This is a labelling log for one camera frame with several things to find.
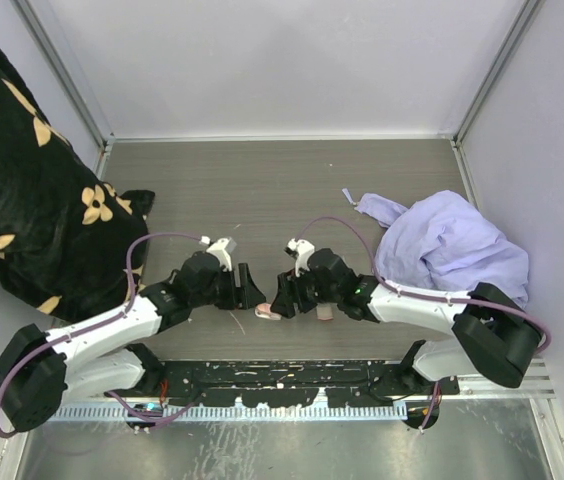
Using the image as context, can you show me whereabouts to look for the lavender crumpled cloth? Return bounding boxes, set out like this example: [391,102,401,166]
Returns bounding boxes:
[356,190,530,307]

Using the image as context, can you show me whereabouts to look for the white slotted cable duct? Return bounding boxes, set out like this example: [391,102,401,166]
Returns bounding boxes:
[50,401,408,423]

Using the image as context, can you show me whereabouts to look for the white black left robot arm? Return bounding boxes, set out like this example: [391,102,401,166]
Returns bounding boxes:
[0,252,266,438]

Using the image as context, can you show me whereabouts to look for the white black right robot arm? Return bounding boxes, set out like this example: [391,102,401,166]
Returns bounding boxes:
[270,248,546,394]

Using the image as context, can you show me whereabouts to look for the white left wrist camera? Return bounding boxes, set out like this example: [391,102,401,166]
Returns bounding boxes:
[199,236,237,272]

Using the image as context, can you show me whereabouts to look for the aluminium front rail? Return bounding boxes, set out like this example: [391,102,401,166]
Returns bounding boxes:
[9,358,556,403]

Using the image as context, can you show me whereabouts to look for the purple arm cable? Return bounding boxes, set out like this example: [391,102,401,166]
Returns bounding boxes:
[0,231,211,439]
[295,215,553,431]

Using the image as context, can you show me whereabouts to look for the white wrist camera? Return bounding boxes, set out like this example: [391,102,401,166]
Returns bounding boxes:
[199,236,237,272]
[285,239,315,277]

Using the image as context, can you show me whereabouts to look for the black floral blanket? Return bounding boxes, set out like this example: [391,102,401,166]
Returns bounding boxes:
[0,49,155,323]

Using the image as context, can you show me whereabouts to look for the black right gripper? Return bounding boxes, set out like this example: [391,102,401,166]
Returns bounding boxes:
[270,264,340,319]

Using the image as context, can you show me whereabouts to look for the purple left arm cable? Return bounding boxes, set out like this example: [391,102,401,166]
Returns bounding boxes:
[0,231,211,439]

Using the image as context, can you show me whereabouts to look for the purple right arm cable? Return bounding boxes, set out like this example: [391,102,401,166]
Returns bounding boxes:
[295,215,553,431]

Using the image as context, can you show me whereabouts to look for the pink stapler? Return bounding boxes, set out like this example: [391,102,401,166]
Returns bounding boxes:
[254,303,282,321]

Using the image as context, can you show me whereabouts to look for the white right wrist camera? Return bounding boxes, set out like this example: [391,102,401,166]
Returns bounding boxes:
[285,239,315,277]

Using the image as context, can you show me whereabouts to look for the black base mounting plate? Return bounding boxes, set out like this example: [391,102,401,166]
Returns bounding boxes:
[118,360,433,408]

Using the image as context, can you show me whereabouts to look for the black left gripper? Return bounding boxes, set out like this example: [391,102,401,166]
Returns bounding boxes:
[191,262,264,310]

